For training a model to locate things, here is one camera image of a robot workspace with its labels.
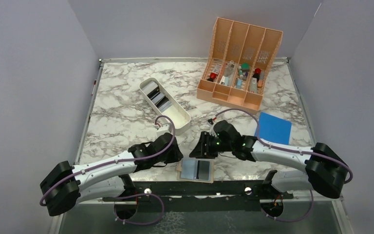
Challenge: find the red capped black bottle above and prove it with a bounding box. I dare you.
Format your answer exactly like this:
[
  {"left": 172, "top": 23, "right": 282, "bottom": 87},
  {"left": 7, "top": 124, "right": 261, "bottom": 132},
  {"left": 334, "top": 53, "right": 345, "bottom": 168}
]
[{"left": 207, "top": 73, "right": 218, "bottom": 82}]

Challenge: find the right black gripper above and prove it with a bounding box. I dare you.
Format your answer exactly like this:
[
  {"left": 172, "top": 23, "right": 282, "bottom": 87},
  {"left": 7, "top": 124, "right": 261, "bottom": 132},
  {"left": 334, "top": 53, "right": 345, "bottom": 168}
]
[{"left": 189, "top": 131, "right": 234, "bottom": 159}]

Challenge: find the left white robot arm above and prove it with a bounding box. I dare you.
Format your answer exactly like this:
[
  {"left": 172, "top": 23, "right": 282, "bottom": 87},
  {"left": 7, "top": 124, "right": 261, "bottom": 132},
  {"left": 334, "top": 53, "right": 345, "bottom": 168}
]
[{"left": 39, "top": 133, "right": 183, "bottom": 216}]

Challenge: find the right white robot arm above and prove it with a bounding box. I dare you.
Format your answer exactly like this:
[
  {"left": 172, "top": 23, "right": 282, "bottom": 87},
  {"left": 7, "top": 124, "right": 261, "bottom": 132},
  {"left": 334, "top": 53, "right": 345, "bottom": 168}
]
[{"left": 189, "top": 120, "right": 349, "bottom": 199}]

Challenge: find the purple cable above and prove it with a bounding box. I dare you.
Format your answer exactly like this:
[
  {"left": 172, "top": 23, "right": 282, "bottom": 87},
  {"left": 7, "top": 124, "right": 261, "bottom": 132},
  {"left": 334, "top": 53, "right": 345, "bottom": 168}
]
[
  {"left": 39, "top": 116, "right": 176, "bottom": 226},
  {"left": 207, "top": 108, "right": 354, "bottom": 223}
]

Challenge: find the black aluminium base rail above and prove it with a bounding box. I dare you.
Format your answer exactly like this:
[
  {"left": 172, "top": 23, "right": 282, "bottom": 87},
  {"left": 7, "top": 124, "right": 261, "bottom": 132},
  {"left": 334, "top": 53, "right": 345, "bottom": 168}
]
[{"left": 56, "top": 179, "right": 323, "bottom": 214}]

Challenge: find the red capped bottle right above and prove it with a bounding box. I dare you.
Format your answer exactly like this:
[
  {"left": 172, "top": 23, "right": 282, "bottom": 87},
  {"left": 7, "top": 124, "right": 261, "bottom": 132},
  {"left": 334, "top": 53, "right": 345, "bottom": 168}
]
[{"left": 252, "top": 68, "right": 261, "bottom": 82}]

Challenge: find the stack of cards in tray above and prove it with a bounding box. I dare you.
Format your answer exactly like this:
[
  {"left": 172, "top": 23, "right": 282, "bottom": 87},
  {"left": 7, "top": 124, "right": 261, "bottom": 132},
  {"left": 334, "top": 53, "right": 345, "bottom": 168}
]
[{"left": 142, "top": 81, "right": 172, "bottom": 112}]

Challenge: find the green capped bottle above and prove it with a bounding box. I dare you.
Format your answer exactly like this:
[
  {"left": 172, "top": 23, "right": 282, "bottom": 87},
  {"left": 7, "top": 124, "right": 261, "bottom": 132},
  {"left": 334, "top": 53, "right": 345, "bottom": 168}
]
[{"left": 241, "top": 63, "right": 250, "bottom": 72}]

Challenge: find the white oblong plastic tray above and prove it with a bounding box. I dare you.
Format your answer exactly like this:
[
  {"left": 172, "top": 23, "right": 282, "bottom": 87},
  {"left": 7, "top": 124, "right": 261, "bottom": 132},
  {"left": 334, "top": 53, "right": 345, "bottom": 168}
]
[{"left": 139, "top": 78, "right": 191, "bottom": 135}]

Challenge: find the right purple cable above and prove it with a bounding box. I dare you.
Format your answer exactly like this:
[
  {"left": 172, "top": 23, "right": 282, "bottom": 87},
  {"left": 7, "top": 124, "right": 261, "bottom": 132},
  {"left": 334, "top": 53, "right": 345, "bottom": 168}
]
[{"left": 207, "top": 108, "right": 354, "bottom": 223}]

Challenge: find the peach plastic desk organizer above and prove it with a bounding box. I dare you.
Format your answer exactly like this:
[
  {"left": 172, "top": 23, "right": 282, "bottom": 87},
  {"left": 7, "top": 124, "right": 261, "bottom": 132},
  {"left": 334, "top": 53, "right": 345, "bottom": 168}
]
[{"left": 196, "top": 18, "right": 283, "bottom": 113}]

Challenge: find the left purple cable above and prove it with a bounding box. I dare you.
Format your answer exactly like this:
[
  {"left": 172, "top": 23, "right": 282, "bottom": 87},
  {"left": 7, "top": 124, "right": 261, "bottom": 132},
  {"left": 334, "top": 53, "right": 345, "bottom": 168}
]
[{"left": 39, "top": 116, "right": 176, "bottom": 226}]

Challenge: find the black credit card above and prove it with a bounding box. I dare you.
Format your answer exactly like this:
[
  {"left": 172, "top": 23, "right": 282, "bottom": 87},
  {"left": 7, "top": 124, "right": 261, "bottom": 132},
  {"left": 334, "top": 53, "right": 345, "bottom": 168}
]
[{"left": 196, "top": 160, "right": 211, "bottom": 181}]

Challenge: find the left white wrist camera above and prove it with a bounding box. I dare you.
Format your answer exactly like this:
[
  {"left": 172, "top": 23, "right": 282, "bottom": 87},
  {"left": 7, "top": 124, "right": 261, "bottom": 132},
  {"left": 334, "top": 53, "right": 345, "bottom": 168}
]
[{"left": 156, "top": 124, "right": 172, "bottom": 137}]

